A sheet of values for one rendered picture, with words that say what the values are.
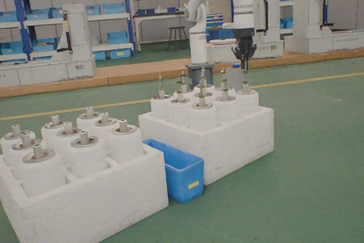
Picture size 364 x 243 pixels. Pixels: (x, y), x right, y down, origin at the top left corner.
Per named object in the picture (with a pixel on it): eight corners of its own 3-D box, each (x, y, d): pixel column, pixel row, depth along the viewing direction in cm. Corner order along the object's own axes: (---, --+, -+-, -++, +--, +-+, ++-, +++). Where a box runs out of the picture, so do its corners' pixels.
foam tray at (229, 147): (143, 155, 133) (137, 115, 129) (207, 130, 157) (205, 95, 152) (206, 186, 104) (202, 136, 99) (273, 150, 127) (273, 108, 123)
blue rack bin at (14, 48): (10, 53, 574) (8, 41, 568) (32, 51, 580) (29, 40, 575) (0, 55, 526) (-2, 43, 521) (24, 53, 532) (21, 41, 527)
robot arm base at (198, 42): (189, 64, 181) (187, 34, 177) (205, 62, 183) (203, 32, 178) (193, 65, 172) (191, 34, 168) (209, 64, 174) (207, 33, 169)
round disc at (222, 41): (206, 44, 364) (206, 40, 363) (230, 42, 370) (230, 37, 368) (214, 45, 336) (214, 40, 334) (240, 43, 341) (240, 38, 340)
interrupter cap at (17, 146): (9, 146, 85) (8, 144, 84) (37, 138, 89) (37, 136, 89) (15, 153, 79) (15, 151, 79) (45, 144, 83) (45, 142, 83)
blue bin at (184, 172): (130, 176, 116) (126, 146, 113) (154, 165, 122) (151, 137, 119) (182, 207, 93) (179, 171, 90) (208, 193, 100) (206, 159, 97)
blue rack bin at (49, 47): (38, 50, 582) (36, 39, 577) (59, 48, 589) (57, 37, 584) (32, 52, 535) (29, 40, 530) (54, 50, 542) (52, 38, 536)
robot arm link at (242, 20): (236, 28, 124) (236, 12, 122) (259, 27, 115) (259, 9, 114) (220, 29, 118) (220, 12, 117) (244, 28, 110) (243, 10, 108)
